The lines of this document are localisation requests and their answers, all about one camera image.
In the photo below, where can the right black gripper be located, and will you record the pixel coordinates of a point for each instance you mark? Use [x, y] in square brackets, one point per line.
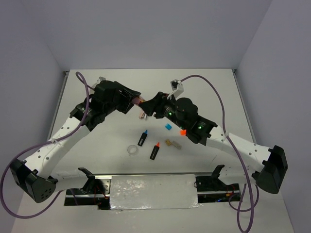
[156, 104]

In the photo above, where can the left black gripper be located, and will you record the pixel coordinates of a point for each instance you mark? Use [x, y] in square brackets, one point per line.
[127, 95]

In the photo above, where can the pink marker pack bottle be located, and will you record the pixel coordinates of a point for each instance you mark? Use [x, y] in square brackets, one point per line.
[138, 100]

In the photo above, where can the black blue-tip highlighter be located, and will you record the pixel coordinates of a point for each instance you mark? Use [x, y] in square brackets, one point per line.
[143, 138]

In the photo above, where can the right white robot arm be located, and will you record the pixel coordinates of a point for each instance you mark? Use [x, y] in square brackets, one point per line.
[263, 166]

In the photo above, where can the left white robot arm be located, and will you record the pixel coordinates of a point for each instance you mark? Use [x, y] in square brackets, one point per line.
[36, 175]

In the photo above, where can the pink mini stapler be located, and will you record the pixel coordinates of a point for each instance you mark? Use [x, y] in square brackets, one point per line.
[143, 115]

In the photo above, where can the tan small eraser block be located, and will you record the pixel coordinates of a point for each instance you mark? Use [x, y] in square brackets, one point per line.
[168, 142]

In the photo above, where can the black orange-tip highlighter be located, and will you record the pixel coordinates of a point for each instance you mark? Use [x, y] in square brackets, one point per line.
[155, 151]

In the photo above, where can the grey flat eraser piece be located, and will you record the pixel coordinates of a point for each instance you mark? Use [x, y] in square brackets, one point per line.
[176, 144]

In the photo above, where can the clear tape roll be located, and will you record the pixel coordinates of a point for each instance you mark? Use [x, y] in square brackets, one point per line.
[132, 150]

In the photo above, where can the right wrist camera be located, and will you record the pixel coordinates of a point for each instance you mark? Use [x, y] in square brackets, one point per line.
[177, 89]

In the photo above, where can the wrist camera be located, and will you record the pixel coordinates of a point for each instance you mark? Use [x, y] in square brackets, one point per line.
[92, 88]
[177, 89]

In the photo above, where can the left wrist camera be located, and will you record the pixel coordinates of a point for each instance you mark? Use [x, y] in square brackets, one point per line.
[92, 88]

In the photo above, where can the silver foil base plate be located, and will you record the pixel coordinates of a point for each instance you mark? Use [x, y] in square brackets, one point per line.
[152, 192]

